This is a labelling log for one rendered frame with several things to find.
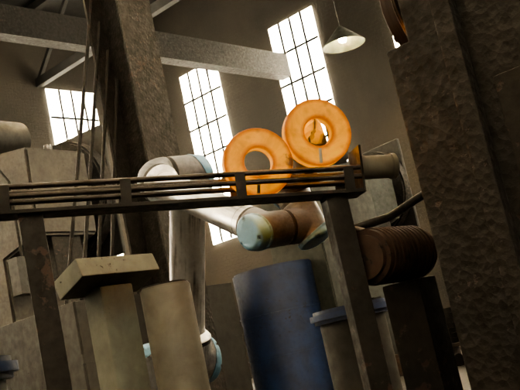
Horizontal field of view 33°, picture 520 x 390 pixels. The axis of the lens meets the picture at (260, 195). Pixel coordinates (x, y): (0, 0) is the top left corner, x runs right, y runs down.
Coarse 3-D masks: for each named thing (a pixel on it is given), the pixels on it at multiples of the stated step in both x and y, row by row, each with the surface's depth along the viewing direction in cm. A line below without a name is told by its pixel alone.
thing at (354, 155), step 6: (354, 150) 201; (360, 150) 199; (348, 156) 206; (354, 156) 201; (360, 156) 198; (354, 162) 202; (360, 162) 198; (354, 180) 202; (360, 180) 199; (360, 186) 199; (354, 198) 204
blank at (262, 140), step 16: (256, 128) 197; (240, 144) 195; (256, 144) 196; (272, 144) 197; (224, 160) 194; (240, 160) 194; (272, 160) 196; (288, 160) 197; (256, 176) 194; (272, 176) 195; (288, 176) 196; (256, 192) 194; (272, 192) 194
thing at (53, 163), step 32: (0, 128) 772; (96, 128) 807; (0, 160) 745; (32, 160) 729; (64, 160) 756; (96, 160) 786; (0, 224) 743; (64, 224) 738; (96, 224) 782; (0, 256) 742; (64, 256) 735; (96, 256) 804; (0, 288) 742; (0, 320) 741
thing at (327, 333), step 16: (384, 304) 332; (320, 320) 332; (336, 320) 329; (384, 320) 335; (336, 336) 331; (384, 336) 332; (336, 352) 331; (352, 352) 327; (336, 368) 332; (352, 368) 327; (336, 384) 333; (352, 384) 326; (400, 384) 332
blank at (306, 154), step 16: (304, 112) 200; (320, 112) 201; (336, 112) 201; (288, 128) 198; (336, 128) 201; (288, 144) 198; (304, 144) 198; (336, 144) 200; (304, 160) 198; (320, 160) 198; (336, 160) 199
